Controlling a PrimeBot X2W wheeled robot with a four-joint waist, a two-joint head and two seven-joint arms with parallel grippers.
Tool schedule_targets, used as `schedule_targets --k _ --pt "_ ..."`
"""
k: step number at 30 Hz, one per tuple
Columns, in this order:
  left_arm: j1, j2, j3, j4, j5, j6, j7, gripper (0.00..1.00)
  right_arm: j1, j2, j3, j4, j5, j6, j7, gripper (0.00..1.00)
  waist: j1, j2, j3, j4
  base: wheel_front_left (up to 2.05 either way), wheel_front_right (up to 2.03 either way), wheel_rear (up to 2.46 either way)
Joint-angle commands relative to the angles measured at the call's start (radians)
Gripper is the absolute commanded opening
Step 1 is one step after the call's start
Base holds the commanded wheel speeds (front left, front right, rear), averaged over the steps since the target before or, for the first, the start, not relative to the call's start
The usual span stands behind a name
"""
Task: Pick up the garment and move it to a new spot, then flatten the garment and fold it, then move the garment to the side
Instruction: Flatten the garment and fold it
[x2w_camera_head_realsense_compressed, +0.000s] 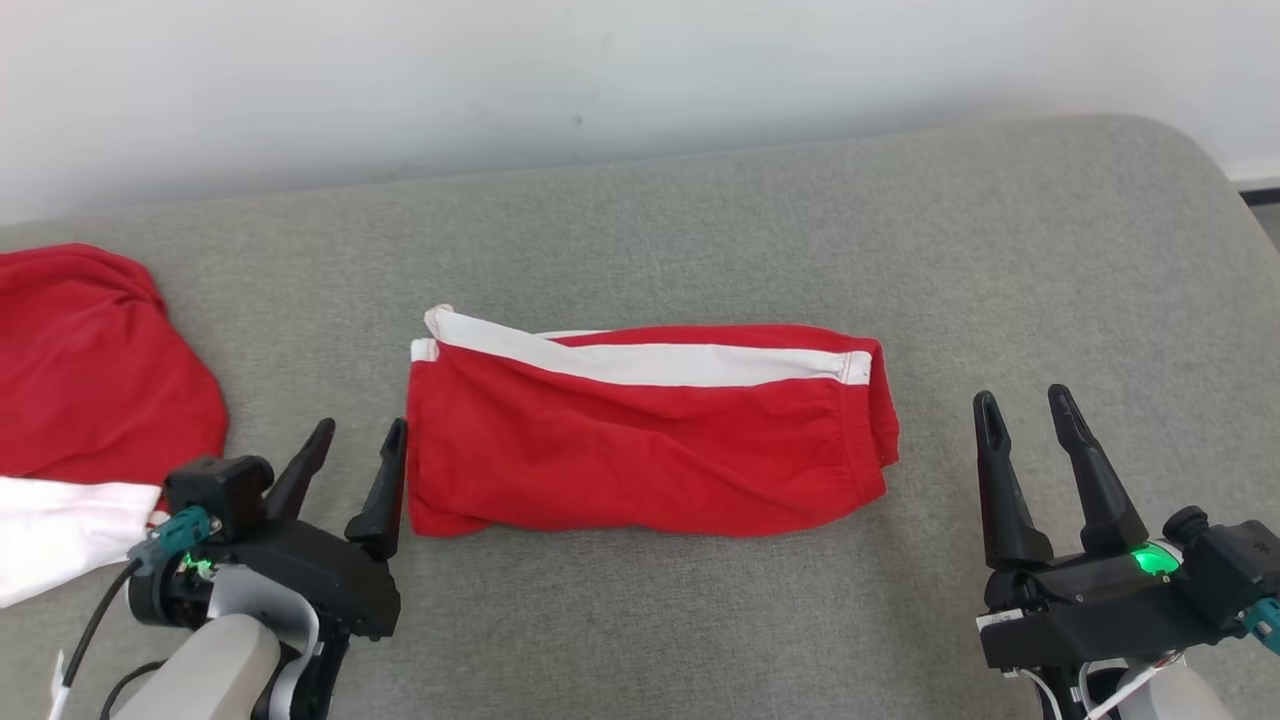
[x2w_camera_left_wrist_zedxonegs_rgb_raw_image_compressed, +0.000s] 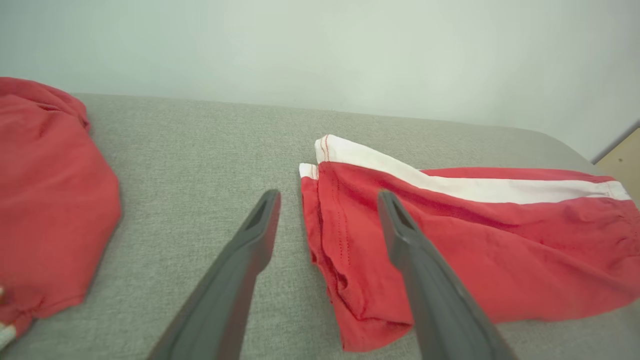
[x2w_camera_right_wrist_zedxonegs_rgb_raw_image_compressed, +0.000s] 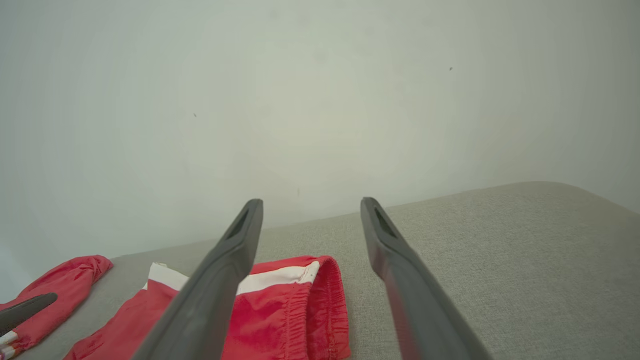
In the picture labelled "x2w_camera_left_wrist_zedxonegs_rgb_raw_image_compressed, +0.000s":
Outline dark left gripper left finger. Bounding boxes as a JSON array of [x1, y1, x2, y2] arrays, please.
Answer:
[[147, 189, 282, 360]]

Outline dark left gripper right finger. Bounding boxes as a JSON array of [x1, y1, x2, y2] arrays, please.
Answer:
[[377, 190, 516, 360]]

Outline red shorts with white stripe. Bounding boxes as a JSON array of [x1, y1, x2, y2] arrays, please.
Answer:
[[299, 134, 640, 353]]

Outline red basketball jersey white sleeves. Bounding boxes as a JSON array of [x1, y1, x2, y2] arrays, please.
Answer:
[[0, 76, 122, 351]]

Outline grey fabric sofa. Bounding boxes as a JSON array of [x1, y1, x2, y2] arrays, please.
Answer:
[[0, 92, 640, 360]]

